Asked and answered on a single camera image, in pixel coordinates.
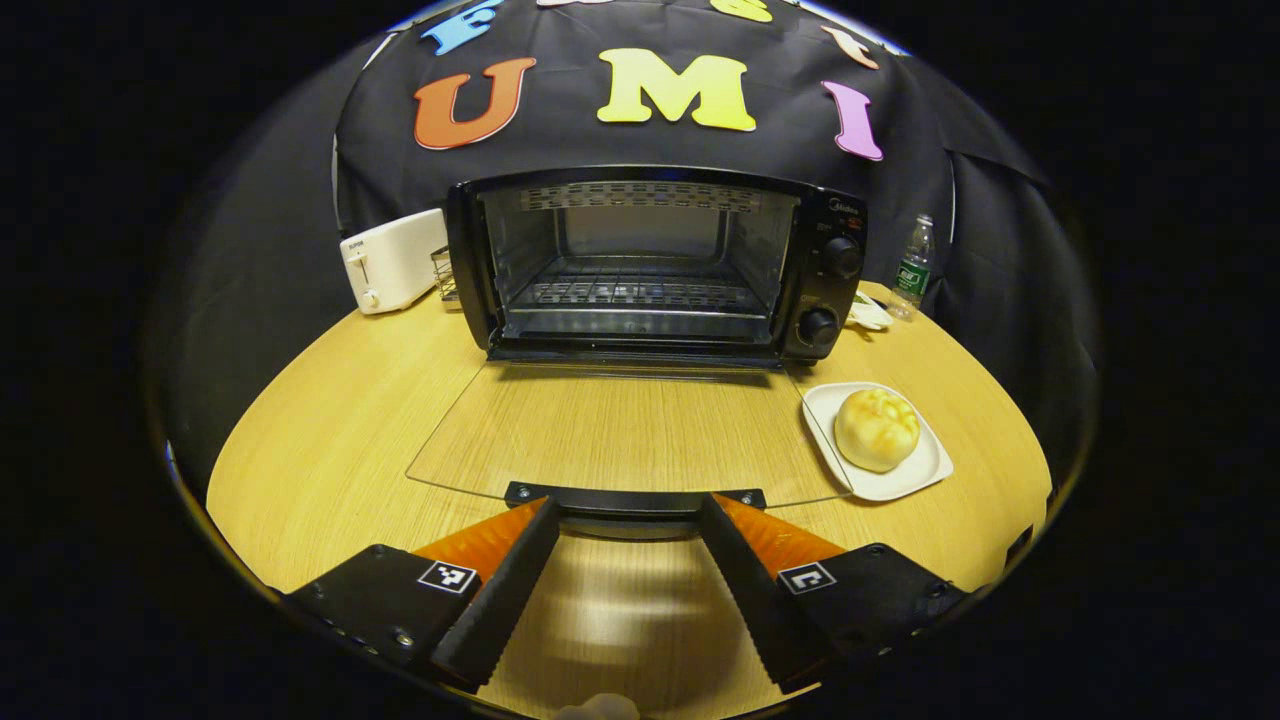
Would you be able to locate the black backdrop cloth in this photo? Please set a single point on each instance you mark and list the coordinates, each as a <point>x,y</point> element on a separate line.
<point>560,150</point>

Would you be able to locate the clear plastic water bottle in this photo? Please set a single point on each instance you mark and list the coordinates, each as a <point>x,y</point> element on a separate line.
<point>912,278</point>

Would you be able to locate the white toaster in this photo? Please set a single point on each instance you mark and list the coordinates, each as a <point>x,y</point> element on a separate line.
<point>395,265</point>

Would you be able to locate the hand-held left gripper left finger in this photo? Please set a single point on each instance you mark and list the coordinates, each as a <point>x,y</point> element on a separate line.
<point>505,590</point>

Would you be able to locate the round yellow bread bun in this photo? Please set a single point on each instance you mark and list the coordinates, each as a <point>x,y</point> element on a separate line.
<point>875,430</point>

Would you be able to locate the white square plate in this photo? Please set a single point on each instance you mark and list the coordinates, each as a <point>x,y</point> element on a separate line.
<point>900,482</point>

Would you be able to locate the black electric oven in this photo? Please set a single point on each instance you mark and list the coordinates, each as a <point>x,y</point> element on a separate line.
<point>830,300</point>

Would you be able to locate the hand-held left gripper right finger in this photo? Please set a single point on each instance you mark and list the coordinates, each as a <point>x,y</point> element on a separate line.
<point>755,590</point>

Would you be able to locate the white divided condiment dish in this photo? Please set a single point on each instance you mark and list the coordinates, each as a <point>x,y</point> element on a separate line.
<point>870,316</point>

